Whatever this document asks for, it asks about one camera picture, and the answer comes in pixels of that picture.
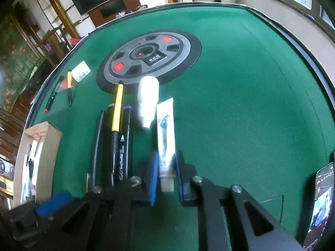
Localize clear packet with red item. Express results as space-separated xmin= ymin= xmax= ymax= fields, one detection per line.
xmin=56 ymin=80 xmax=71 ymax=93

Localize white ointment tube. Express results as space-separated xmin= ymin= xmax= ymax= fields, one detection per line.
xmin=156 ymin=97 xmax=175 ymax=192

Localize small white bottle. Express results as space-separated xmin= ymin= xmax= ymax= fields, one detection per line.
xmin=138 ymin=76 xmax=160 ymax=129

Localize thick black marker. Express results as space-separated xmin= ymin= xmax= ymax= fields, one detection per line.
xmin=103 ymin=104 xmax=117 ymax=189

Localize green landscape wall painting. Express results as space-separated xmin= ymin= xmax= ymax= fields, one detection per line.
xmin=0 ymin=13 xmax=40 ymax=110

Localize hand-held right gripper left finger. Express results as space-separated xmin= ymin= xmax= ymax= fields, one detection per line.
xmin=34 ymin=152 xmax=161 ymax=251

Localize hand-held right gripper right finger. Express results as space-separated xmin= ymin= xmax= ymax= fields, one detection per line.
xmin=175 ymin=150 xmax=305 ymax=251

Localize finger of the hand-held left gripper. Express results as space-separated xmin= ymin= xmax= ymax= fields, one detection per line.
xmin=8 ymin=190 xmax=79 ymax=243

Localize thin black pen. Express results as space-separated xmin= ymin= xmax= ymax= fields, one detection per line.
xmin=88 ymin=110 xmax=106 ymax=189

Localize round grey table panel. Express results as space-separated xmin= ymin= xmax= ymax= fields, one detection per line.
xmin=96 ymin=29 xmax=202 ymax=94

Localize black marker with purple cap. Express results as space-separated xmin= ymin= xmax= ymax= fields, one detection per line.
xmin=119 ymin=105 xmax=134 ymax=182

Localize thick yellow and black pen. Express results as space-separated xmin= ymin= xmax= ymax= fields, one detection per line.
xmin=111 ymin=81 xmax=125 ymax=186

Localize wooden wall shelf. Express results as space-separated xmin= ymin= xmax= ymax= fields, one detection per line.
xmin=26 ymin=0 xmax=80 ymax=40

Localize wooden chair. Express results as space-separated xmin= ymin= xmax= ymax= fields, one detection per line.
xmin=39 ymin=23 xmax=74 ymax=64

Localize shallow cardboard box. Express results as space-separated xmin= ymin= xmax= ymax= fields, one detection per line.
xmin=13 ymin=122 xmax=63 ymax=206

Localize black smartphone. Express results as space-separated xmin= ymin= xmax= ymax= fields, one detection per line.
xmin=304 ymin=162 xmax=335 ymax=249

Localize slim yellow and black pen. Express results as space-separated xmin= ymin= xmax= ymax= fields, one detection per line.
xmin=67 ymin=69 xmax=73 ymax=107

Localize black pen with red cap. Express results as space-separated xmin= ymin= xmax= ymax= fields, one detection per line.
xmin=44 ymin=75 xmax=64 ymax=113

